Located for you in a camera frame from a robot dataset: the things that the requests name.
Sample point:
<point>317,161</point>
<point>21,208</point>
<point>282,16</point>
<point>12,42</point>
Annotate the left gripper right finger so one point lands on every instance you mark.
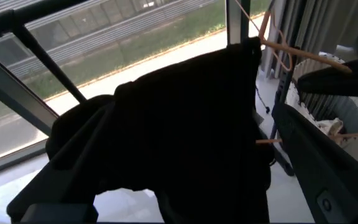
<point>322,168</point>

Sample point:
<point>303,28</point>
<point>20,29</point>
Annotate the pink clothes hanger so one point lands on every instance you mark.
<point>306,55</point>

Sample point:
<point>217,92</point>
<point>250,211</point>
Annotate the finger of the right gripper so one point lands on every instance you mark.
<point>346,81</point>

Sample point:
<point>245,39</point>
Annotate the white laundry basket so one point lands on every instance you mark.
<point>353,109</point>

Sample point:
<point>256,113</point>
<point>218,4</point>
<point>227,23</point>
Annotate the window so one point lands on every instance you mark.
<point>135,43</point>

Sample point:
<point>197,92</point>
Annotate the black clothes rack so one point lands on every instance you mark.
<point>42,53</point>

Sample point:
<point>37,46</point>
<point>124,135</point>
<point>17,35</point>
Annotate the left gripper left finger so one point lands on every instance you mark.
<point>57,193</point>

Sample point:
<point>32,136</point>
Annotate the black garment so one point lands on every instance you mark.
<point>182,130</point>

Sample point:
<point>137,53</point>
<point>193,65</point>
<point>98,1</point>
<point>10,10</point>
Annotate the cream printed garment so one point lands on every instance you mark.
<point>331,129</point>

